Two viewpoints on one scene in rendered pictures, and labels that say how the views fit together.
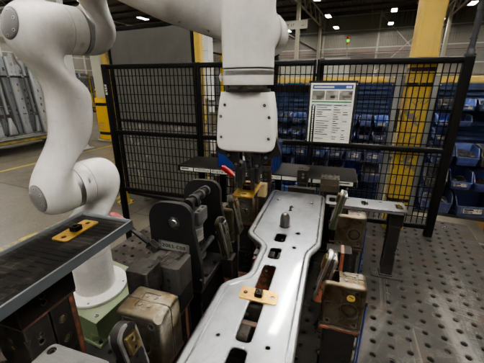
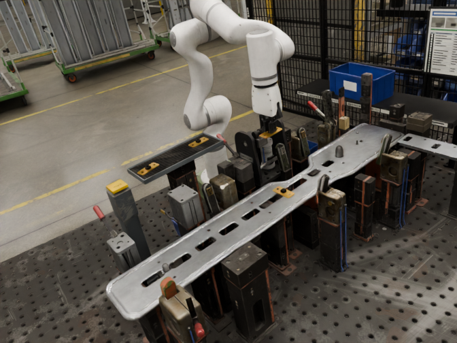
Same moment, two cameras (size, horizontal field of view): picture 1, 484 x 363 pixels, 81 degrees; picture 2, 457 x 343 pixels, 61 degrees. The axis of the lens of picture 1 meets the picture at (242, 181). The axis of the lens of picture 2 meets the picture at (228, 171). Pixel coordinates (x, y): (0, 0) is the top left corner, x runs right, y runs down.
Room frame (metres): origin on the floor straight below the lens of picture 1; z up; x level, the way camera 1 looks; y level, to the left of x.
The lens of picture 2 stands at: (-0.57, -0.63, 1.84)
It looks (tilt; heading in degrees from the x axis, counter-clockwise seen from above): 30 degrees down; 38
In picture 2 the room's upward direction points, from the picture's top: 10 degrees counter-clockwise
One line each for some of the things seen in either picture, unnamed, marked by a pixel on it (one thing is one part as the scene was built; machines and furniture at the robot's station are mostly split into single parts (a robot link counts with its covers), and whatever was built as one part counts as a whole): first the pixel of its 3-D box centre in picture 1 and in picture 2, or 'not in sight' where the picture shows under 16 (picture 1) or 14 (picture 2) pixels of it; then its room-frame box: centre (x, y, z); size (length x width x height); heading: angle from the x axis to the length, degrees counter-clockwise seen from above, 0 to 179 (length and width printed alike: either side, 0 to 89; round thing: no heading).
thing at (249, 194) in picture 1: (248, 186); (270, 131); (0.50, -0.01, 1.26); 0.08 x 0.04 x 0.01; 164
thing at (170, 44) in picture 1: (156, 127); (311, 28); (3.11, 0.92, 1.00); 1.34 x 0.14 x 2.00; 66
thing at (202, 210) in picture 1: (195, 272); (266, 175); (0.66, 0.13, 0.94); 0.18 x 0.13 x 0.49; 162
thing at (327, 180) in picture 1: (326, 214); (416, 150); (1.17, -0.38, 0.88); 0.08 x 0.08 x 0.36; 72
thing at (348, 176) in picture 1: (264, 169); (373, 99); (1.42, -0.12, 1.02); 0.90 x 0.22 x 0.03; 72
